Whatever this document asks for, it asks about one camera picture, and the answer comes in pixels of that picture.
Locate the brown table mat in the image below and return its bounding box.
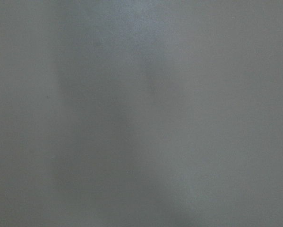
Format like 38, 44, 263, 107
0, 0, 283, 227

